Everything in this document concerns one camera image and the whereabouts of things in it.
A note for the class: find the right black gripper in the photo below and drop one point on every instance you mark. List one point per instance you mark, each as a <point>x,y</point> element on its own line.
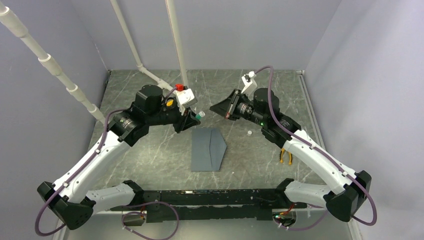
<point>227,108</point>

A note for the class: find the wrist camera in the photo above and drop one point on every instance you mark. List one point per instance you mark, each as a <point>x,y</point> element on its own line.
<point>185,99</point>
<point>249,82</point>

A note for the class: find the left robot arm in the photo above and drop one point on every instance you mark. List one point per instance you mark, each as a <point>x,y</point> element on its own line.
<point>72,197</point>

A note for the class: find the white pvc pipe frame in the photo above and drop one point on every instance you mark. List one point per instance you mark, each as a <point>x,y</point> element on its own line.
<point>12,22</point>

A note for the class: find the grey envelope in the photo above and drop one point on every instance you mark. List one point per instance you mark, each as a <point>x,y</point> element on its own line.
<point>207,149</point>

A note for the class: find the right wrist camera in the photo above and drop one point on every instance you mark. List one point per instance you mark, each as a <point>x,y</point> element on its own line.
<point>249,82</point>

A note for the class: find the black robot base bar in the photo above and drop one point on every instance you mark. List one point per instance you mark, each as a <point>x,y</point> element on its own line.
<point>261,204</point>

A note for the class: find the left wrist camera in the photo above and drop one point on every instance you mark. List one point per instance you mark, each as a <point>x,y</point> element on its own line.
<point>185,99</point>

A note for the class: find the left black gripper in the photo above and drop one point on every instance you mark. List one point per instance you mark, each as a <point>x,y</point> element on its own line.
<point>185,121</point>

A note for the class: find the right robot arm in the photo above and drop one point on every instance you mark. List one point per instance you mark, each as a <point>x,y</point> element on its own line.
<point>344,190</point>

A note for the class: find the green white glue stick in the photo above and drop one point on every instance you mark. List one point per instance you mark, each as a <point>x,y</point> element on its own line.
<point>200,115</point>

